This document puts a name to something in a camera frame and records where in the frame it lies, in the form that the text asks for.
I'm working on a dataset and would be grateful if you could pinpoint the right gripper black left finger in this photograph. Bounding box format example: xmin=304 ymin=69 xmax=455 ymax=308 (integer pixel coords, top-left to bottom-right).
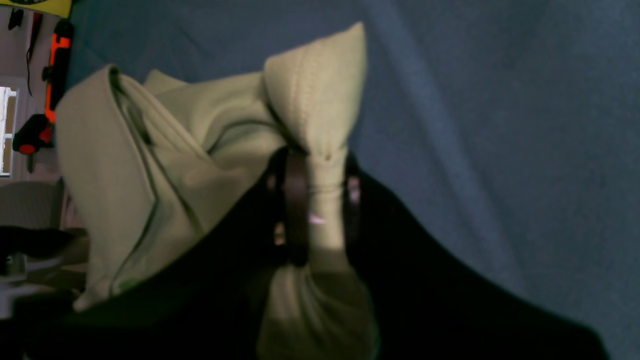
xmin=25 ymin=148 xmax=309 ymax=360

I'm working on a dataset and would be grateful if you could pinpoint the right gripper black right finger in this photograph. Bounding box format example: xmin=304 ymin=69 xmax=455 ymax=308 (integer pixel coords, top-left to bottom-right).
xmin=343 ymin=155 xmax=609 ymax=360

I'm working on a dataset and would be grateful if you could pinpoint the light green T-shirt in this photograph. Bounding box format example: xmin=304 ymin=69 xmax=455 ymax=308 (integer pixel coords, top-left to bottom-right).
xmin=56 ymin=22 xmax=380 ymax=360

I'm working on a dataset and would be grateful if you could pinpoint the blue table cloth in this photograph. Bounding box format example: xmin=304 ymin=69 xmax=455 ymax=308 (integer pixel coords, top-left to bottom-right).
xmin=68 ymin=0 xmax=640 ymax=360

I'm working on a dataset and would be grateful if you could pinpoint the orange black utility knife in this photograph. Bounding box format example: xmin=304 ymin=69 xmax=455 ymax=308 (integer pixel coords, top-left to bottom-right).
xmin=12 ymin=18 xmax=74 ymax=155

